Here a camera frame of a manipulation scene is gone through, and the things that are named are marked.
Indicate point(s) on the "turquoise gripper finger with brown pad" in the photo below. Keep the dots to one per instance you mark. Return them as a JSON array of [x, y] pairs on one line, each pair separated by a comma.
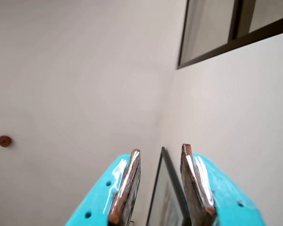
[[226, 204], [99, 200]]

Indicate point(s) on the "dark framed window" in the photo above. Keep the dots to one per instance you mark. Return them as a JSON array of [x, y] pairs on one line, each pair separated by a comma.
[[206, 28]]

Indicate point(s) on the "black framed wall picture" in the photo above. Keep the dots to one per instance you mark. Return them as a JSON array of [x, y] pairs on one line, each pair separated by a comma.
[[165, 207]]

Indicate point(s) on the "round wooden wall knob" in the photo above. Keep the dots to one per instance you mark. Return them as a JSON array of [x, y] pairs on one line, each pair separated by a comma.
[[4, 140]]

